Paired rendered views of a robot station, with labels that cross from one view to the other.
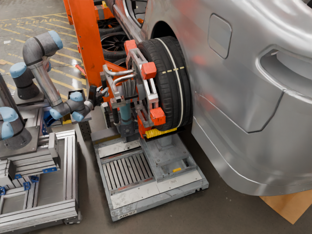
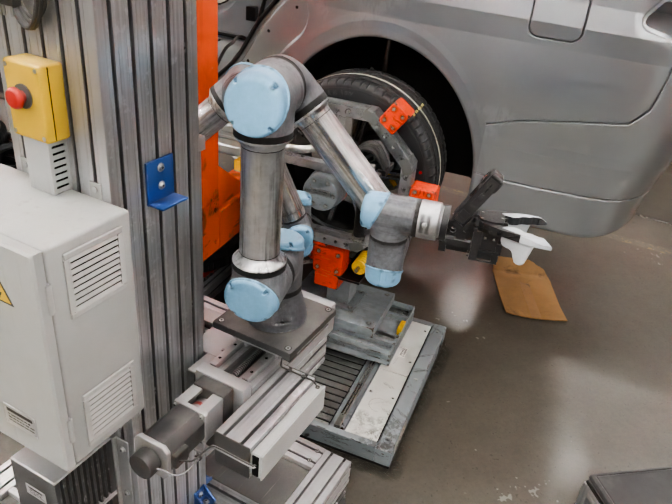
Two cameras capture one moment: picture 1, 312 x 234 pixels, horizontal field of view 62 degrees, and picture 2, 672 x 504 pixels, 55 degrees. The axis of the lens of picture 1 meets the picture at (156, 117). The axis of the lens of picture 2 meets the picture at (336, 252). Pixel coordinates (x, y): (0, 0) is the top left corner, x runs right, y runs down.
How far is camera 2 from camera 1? 1.81 m
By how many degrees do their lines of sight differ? 44
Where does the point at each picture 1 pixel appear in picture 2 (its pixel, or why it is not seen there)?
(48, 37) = not seen: hidden behind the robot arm
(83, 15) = (204, 45)
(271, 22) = not seen: outside the picture
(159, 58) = (394, 95)
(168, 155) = (373, 310)
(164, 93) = (427, 148)
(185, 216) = (463, 389)
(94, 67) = (205, 168)
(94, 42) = not seen: hidden behind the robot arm
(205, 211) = (477, 368)
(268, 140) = (659, 119)
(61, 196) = (292, 469)
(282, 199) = (527, 303)
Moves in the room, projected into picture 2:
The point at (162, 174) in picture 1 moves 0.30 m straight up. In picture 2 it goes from (391, 343) to (401, 280)
